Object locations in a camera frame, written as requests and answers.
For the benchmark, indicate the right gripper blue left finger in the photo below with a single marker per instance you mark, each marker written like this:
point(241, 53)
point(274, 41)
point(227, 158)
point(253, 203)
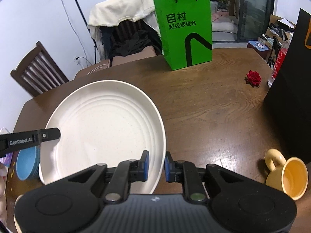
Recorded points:
point(139, 169)

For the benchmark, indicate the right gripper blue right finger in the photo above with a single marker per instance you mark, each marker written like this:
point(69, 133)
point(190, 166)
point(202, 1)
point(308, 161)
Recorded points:
point(174, 170)

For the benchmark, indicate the cream plate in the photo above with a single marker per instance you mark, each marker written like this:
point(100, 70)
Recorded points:
point(104, 122)

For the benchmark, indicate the person's left hand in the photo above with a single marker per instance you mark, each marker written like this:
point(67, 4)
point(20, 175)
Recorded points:
point(3, 211)

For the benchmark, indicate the purple tissue pack lower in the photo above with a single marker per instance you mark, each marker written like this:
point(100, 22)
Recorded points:
point(6, 161)

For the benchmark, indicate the blue bowl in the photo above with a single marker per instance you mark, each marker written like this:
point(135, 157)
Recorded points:
point(27, 163)

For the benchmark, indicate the dark wooden chair left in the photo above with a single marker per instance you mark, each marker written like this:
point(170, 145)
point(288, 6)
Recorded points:
point(37, 72)

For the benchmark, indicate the yellow mug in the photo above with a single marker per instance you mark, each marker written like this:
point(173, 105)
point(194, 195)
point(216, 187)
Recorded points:
point(289, 176)

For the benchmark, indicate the red rose flower head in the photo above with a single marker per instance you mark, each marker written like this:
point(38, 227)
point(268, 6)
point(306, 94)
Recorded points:
point(253, 78)

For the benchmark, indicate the black paper shopping bag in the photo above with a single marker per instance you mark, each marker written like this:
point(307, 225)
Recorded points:
point(288, 100)

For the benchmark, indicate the black garment on chair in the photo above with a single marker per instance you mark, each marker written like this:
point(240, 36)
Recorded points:
point(136, 44)

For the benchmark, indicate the wooden chair with clothes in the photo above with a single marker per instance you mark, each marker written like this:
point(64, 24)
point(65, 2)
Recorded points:
point(124, 31)

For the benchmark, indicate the green paper shopping bag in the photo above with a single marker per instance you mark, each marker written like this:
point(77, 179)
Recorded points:
point(186, 31)

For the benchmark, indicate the cream sweater on chair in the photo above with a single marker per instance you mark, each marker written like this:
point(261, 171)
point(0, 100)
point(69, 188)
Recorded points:
point(110, 13)

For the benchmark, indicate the red drink bottle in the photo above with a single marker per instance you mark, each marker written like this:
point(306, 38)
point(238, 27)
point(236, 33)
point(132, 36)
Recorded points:
point(279, 61)

